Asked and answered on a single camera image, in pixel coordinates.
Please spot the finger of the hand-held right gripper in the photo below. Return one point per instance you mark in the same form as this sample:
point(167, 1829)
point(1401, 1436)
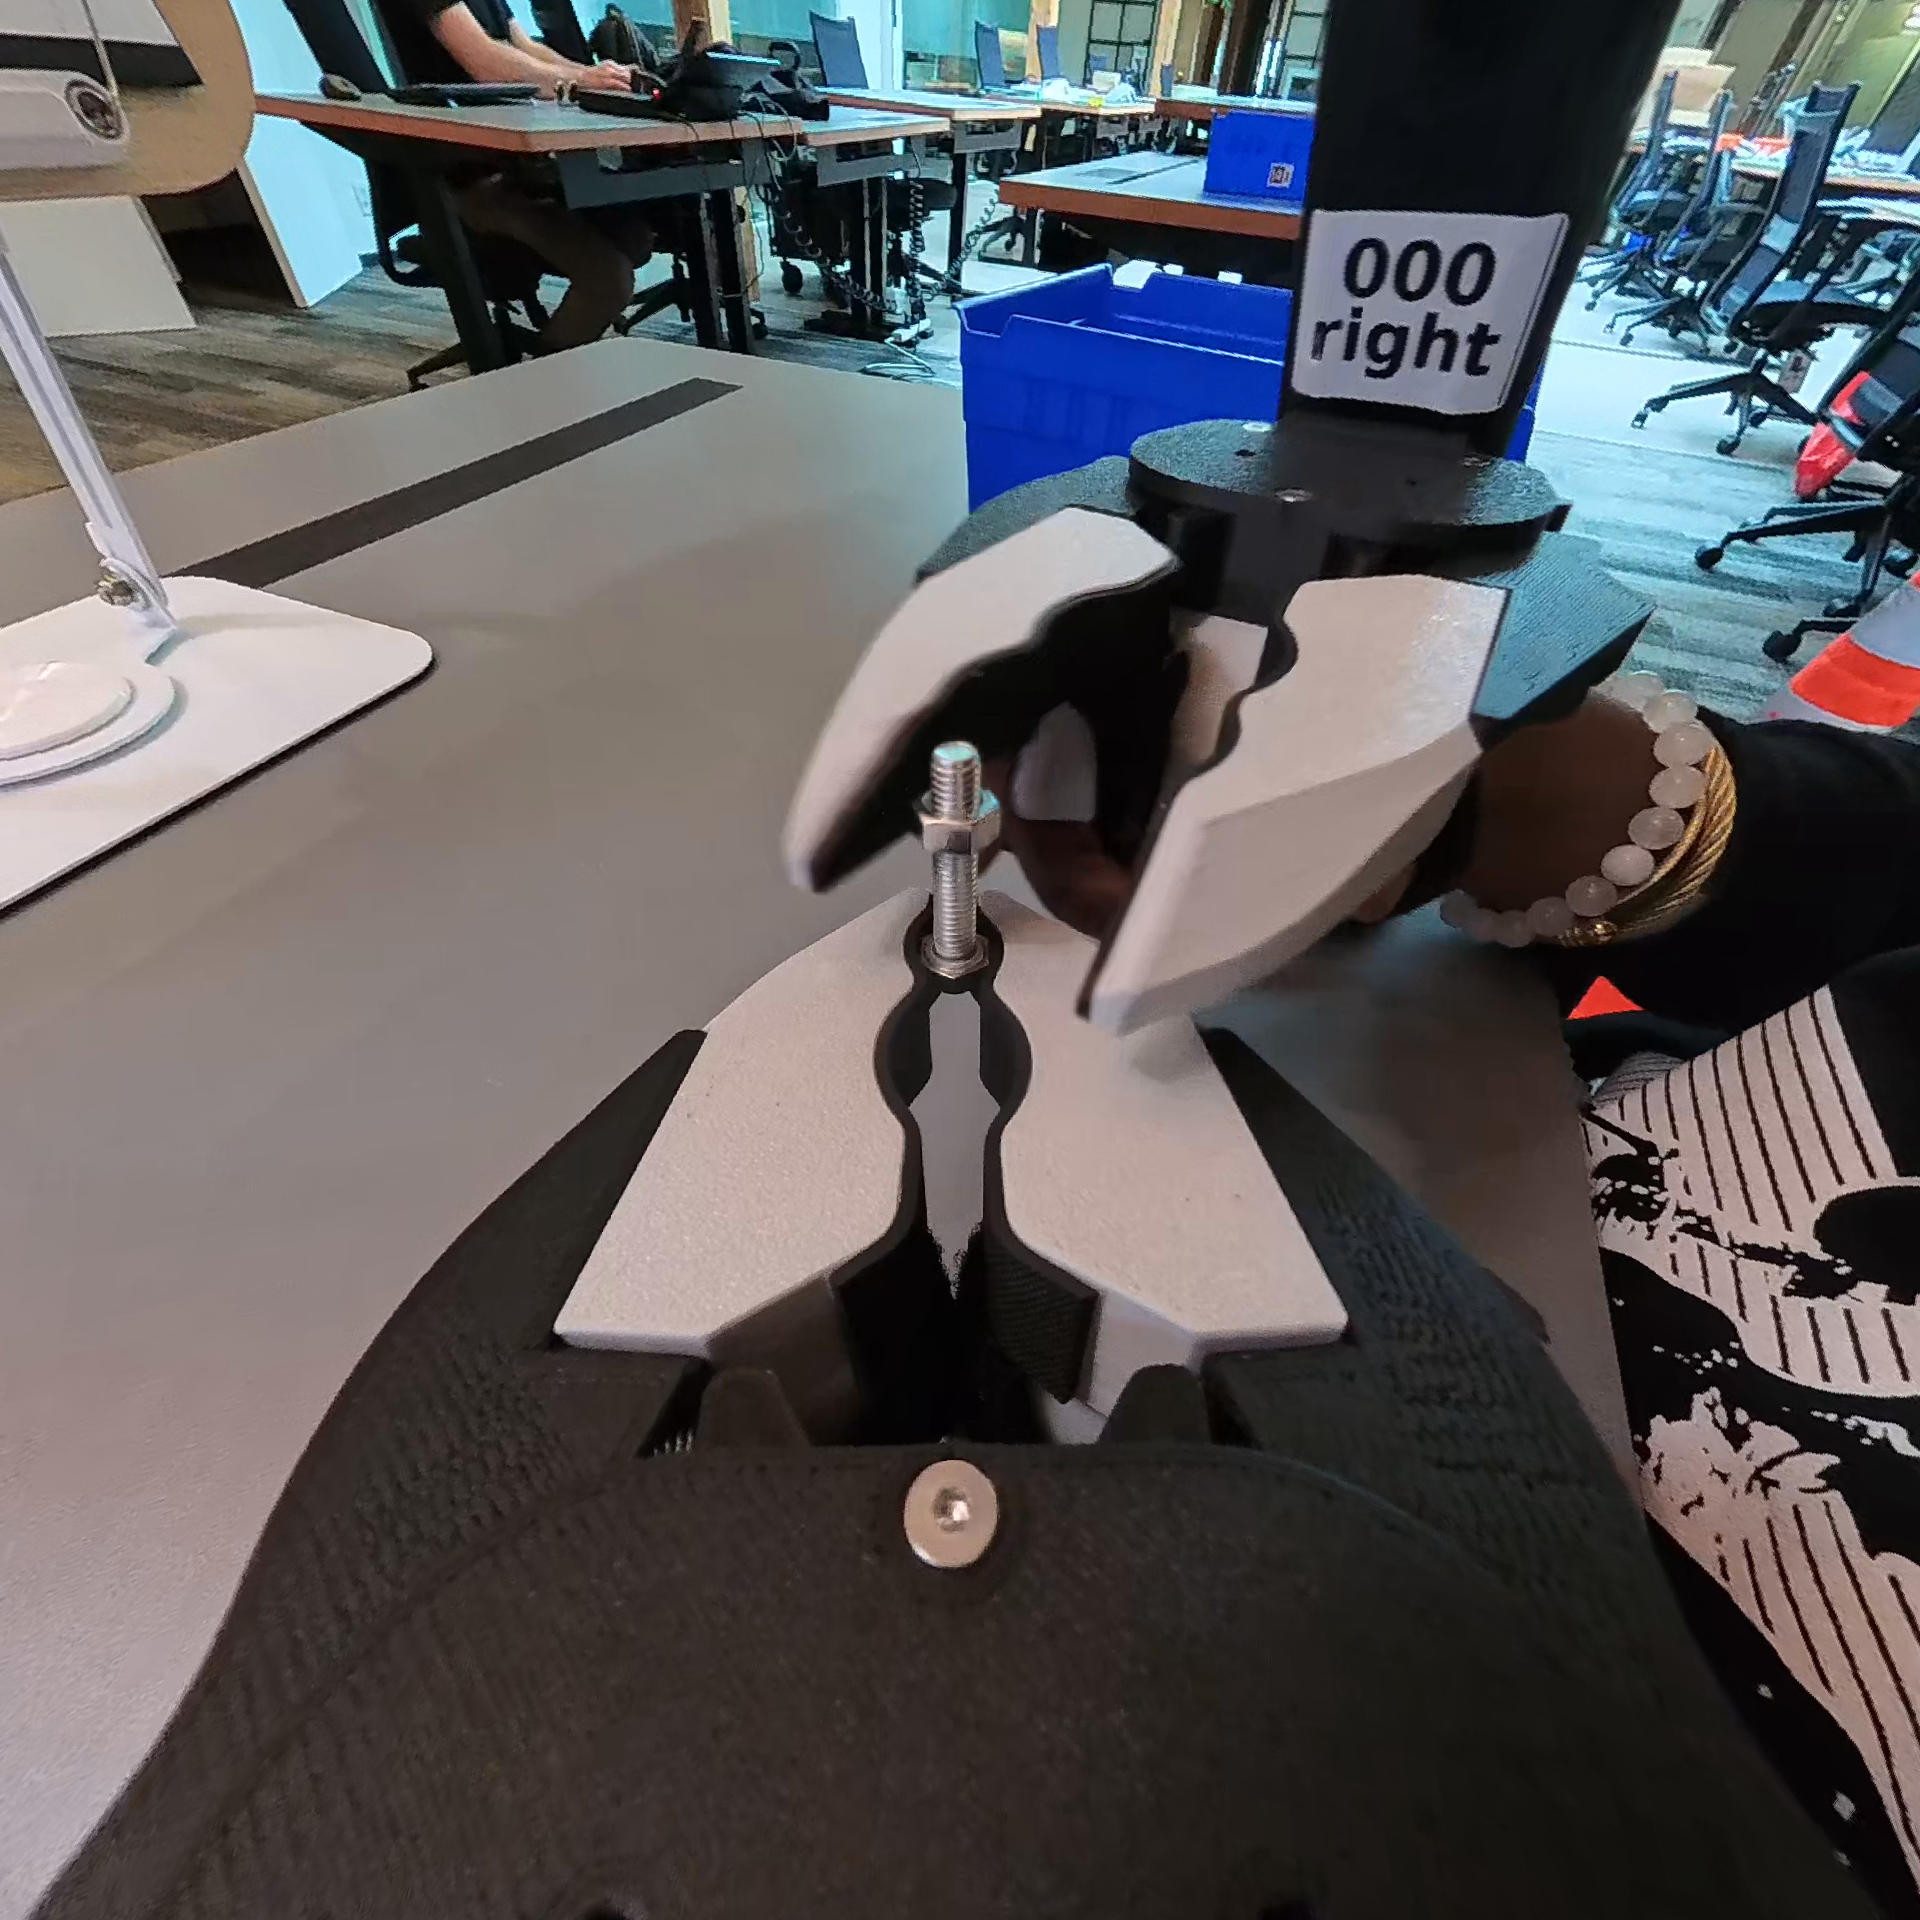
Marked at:
point(932, 675)
point(1320, 781)

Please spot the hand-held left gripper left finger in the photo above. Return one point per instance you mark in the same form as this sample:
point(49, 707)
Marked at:
point(751, 1186)

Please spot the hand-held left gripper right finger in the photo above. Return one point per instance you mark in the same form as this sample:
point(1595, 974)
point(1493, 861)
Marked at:
point(1155, 1200)

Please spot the steel hex nut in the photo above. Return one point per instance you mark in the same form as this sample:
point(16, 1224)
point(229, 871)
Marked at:
point(957, 826)

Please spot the steel hex bolt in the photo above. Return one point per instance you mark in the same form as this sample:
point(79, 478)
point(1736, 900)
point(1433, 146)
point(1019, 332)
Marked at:
point(955, 901)

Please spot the person's right forearm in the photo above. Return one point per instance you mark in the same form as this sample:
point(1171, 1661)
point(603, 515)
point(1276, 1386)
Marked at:
point(1799, 870)

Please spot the person's right hand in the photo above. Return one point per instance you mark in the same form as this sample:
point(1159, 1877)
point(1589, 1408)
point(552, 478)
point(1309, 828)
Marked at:
point(1547, 811)

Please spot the blue plastic bin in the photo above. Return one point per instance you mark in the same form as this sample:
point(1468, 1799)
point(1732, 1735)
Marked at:
point(1109, 390)

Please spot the orange red object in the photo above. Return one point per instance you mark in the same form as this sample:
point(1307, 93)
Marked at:
point(1599, 998)

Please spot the small blue desk bin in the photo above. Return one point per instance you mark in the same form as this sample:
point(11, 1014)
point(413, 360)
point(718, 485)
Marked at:
point(1254, 149)

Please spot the group of office chairs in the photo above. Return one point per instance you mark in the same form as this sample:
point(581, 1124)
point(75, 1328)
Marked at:
point(1771, 271)

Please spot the orange white striped object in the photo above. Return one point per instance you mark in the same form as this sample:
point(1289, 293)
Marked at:
point(1861, 662)

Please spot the person's printed black shirt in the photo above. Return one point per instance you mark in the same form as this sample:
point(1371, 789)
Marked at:
point(1771, 1349)

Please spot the white display stand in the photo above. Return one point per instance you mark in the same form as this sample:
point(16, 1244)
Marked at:
point(270, 691)

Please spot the wooden desk with black legs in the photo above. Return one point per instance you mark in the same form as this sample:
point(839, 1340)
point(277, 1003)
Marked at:
point(524, 130)

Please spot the black office chair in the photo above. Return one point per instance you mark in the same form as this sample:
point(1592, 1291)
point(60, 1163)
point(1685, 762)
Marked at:
point(390, 182)

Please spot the black keyboard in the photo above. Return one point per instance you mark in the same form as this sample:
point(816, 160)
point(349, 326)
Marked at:
point(464, 93)

